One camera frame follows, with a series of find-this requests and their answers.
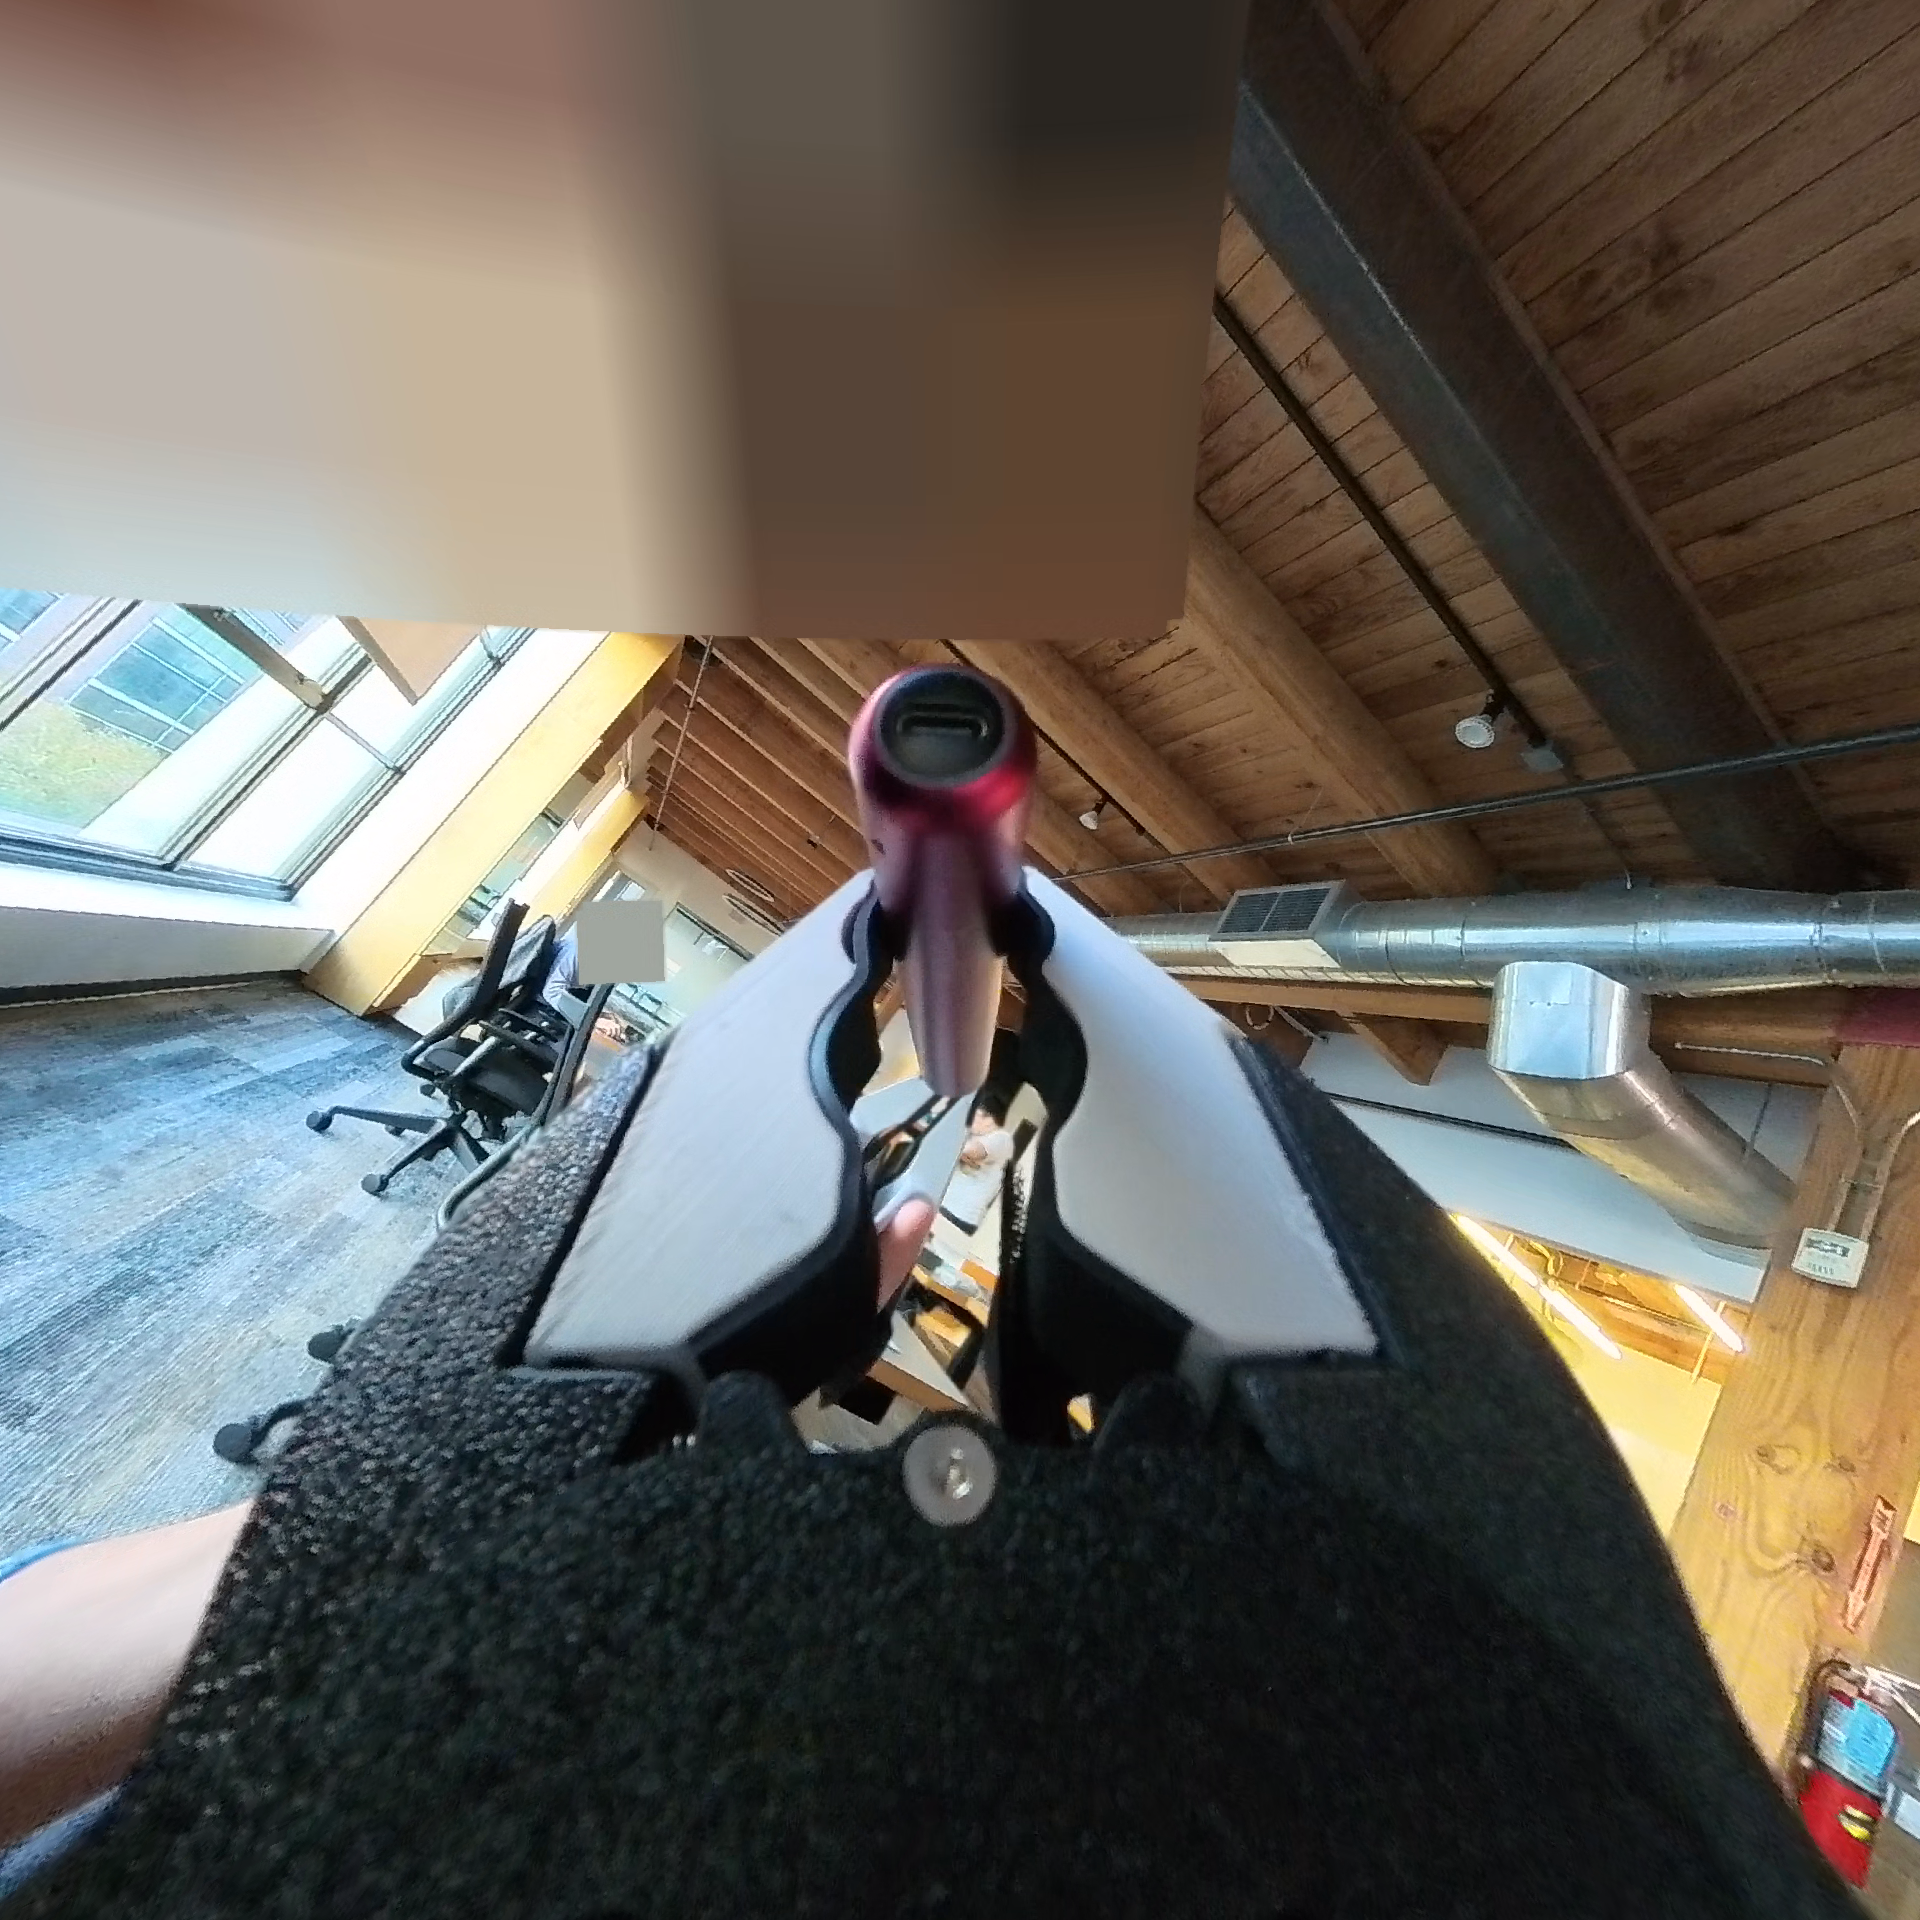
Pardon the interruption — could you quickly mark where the silver duct with vent grille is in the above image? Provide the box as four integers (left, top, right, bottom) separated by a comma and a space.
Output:
1118, 877, 1920, 999

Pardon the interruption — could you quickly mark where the silver duct elbow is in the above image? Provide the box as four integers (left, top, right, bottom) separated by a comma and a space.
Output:
1485, 961, 1800, 1255

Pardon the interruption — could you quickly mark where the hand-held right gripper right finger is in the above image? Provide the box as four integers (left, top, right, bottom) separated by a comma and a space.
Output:
997, 873, 1383, 1445

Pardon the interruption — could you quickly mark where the red electric screwdriver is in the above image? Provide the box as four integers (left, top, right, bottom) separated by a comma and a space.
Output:
848, 668, 1040, 1098

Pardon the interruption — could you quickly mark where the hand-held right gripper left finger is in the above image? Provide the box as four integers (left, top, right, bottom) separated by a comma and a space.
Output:
526, 873, 889, 1407

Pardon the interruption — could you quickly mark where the black office chair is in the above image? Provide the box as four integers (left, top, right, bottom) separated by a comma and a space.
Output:
305, 901, 616, 1202

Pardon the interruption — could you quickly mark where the wooden pillar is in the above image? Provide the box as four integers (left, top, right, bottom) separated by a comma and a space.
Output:
1664, 1035, 1920, 1802

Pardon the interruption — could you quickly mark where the person's right hand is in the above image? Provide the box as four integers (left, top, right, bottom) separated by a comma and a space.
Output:
866, 1190, 944, 1310

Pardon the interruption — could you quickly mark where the red pillar sign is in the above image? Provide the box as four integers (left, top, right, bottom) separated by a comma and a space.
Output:
1841, 1493, 1900, 1631

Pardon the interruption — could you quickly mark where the window with dark frame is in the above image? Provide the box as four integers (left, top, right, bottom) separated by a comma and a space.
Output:
0, 593, 534, 902

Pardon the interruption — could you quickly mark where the red fire extinguisher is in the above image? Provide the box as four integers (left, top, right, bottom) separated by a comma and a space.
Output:
1792, 1651, 1900, 1892

